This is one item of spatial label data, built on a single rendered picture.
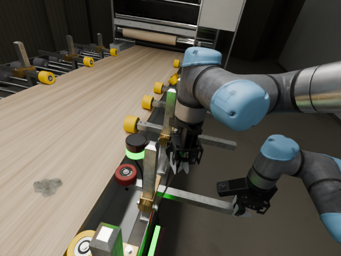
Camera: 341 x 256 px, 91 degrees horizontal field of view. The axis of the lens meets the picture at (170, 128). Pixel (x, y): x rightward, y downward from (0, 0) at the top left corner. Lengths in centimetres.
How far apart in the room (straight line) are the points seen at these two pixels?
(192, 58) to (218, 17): 228
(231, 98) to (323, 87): 13
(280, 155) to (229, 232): 125
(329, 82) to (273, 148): 23
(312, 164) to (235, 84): 34
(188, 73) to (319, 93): 20
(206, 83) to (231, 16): 234
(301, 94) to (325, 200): 25
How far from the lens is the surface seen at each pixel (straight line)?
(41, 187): 71
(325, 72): 33
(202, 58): 33
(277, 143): 50
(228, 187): 61
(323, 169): 54
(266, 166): 52
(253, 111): 27
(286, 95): 35
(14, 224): 67
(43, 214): 65
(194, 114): 37
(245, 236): 173
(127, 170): 66
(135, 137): 49
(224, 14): 262
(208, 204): 68
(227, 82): 28
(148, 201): 64
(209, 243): 159
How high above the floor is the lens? 142
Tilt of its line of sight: 35 degrees down
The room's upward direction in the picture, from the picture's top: 8 degrees clockwise
